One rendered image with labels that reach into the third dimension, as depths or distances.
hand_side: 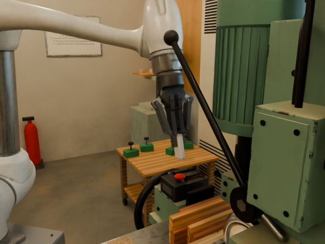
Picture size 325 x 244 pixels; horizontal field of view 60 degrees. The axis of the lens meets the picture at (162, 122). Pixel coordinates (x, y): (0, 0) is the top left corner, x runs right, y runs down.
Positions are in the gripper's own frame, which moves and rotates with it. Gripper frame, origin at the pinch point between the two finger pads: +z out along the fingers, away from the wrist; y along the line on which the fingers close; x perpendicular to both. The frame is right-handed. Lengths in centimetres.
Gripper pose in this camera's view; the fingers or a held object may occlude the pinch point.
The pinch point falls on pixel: (178, 146)
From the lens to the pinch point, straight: 79.0
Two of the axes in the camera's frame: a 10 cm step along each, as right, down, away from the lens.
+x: -4.9, 0.3, 8.7
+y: 8.6, -1.4, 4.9
